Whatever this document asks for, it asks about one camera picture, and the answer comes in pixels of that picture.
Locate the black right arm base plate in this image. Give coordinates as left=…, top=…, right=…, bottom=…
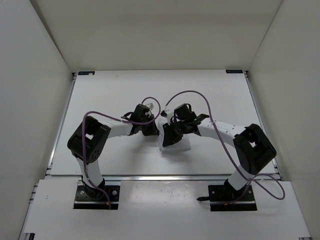
left=196, top=181, right=258, bottom=212

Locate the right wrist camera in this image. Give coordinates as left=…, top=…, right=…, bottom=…
left=160, top=103, right=197, bottom=124

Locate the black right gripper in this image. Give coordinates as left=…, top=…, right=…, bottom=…
left=163, top=120, right=189, bottom=147

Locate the left corner label sticker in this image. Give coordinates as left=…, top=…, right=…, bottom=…
left=77, top=71, right=95, bottom=76

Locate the white front cover board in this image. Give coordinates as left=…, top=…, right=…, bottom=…
left=24, top=179, right=310, bottom=240

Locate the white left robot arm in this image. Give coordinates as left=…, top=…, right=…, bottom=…
left=67, top=116, right=159, bottom=201

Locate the right corner label sticker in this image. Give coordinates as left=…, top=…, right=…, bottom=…
left=225, top=69, right=243, bottom=74

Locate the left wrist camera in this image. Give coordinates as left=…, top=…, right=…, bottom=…
left=121, top=103, right=155, bottom=123

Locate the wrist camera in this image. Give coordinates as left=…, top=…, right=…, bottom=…
left=160, top=103, right=197, bottom=124
left=121, top=103, right=155, bottom=123

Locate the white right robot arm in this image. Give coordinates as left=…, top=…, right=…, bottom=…
left=158, top=114, right=277, bottom=200

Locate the white skirt cloth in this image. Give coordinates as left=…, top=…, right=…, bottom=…
left=157, top=117, right=191, bottom=152

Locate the corner label sticker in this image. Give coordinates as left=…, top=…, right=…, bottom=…
left=225, top=69, right=243, bottom=74
left=77, top=71, right=95, bottom=76

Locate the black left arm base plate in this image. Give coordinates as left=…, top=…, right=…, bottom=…
left=73, top=182, right=121, bottom=210

